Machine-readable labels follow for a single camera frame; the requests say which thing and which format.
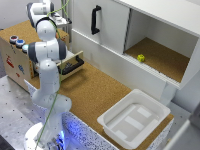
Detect wooden drawer box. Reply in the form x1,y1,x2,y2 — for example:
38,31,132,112
0,19,72,93

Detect white sliding door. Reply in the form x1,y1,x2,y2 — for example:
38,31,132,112
72,0,131,56

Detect green cable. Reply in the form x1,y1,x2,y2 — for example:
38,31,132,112
33,0,72,150

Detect blue button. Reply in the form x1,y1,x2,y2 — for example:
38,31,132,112
15,38,26,49

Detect black door handle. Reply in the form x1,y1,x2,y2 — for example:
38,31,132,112
90,4,102,36

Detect white plastic box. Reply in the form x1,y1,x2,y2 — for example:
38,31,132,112
96,88,172,150

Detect white cabinet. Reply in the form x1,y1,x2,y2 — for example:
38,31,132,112
69,0,200,108

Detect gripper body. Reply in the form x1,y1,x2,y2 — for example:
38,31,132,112
53,14,73,28

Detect wooden drawer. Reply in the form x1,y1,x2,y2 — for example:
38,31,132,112
55,49,85,82

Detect yellow block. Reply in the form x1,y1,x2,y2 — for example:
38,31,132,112
136,54,146,64

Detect black drawer handle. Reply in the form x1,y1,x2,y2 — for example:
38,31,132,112
61,54,85,76

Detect green button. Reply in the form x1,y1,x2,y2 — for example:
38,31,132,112
21,44,30,54

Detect red button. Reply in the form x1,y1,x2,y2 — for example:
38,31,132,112
9,34,19,45

